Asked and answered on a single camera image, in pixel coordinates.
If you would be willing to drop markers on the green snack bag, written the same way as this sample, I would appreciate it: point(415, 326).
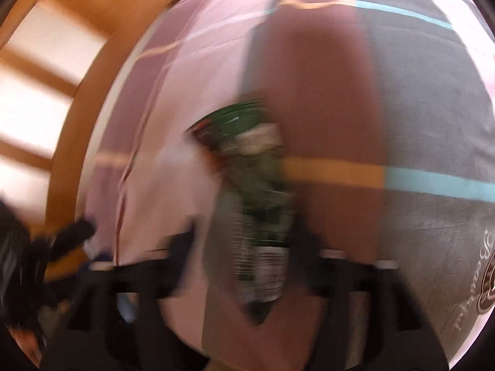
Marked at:
point(251, 185)

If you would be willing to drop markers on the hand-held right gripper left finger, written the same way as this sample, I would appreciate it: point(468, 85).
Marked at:
point(181, 262)

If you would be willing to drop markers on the pink patchwork blanket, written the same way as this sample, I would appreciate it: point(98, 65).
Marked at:
point(328, 85)

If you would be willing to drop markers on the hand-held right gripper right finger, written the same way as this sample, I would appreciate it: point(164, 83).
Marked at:
point(309, 262)

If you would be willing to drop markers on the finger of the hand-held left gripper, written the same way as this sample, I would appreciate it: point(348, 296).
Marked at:
point(73, 235)

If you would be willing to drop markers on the wooden door with glass panes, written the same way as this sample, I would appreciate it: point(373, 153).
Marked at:
point(96, 15)

